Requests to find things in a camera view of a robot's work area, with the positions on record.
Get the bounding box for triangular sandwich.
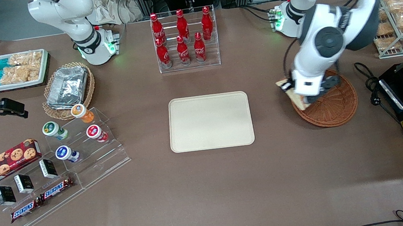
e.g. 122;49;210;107
275;76;313;114

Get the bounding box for brown wicker basket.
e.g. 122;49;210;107
288;67;361;131

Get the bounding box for light wicker basket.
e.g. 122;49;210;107
38;60;99;123

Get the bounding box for cream plastic tray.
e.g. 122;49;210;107
166;90;256;154

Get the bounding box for clear bag rice crackers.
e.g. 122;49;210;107
0;64;41;85
7;50;44;68

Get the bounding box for green lid gum jar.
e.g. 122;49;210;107
41;120;69;142

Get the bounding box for white rectangular snack bin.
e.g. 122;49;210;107
0;48;53;92

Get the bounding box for red Walkers cookie box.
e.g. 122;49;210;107
0;137;45;188

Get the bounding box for aluminium foil container stack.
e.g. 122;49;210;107
43;64;92;111

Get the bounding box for orange lid gum jar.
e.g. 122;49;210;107
70;102;96;125

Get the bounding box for small black box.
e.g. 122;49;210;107
0;184;17;207
13;173;35;195
39;157;59;180

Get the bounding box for blue lid gum jar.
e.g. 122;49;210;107
54;144;81;165

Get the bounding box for red lid gum jar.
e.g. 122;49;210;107
85;123;109;144

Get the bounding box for Snickers bar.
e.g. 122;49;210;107
39;176;77;201
9;197;45;224

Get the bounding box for red Coca-Cola bottle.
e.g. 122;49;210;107
175;35;191;66
155;37;172;69
192;32;207;63
175;9;190;41
200;6;215;40
150;12;165;44

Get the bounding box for clear acrylic bottle rack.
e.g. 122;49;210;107
149;5;222;74

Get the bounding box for clear acrylic stepped stand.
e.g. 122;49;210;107
42;104;134;194
0;156;90;226

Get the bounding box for crumpled beige bag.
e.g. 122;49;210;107
89;0;144;28

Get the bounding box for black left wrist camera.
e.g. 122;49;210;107
318;74;343;94

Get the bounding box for black power cable with plug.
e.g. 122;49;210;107
353;58;401;127

